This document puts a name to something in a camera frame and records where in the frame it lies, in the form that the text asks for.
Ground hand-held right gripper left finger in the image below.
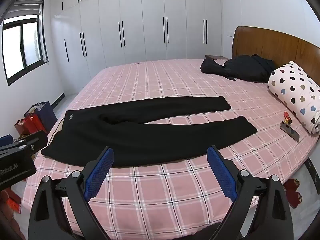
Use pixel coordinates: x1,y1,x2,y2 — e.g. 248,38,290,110
28,147,115,240

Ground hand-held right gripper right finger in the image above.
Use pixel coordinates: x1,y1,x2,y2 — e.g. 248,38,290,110
206,145,293,240

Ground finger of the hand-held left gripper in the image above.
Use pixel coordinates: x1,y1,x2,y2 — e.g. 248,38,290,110
0,130,49,159

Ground black pants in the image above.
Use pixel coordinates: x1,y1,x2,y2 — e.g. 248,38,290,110
41,95,258,168

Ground red gift bag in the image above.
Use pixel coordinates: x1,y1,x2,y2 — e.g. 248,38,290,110
24,112,48,134
14,119,32,140

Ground red packets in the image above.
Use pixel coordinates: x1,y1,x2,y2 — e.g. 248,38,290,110
0,187,22,214

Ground blue object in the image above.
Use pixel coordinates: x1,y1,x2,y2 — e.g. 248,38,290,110
0,135,13,147

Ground black framed window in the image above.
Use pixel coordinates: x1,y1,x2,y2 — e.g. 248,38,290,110
2,0,49,86

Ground black jacket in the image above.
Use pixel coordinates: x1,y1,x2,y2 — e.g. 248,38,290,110
200,54,275,83

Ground heart print rolled quilt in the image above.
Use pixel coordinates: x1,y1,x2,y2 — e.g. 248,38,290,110
267,61,320,134

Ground bed with pink plaid sheet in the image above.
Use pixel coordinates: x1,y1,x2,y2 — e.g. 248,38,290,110
24,59,319,230

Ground wooden headboard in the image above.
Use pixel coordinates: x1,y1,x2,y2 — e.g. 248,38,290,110
232,26,320,67

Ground white built-in wardrobe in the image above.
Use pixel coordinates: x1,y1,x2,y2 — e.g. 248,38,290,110
51,0,222,96

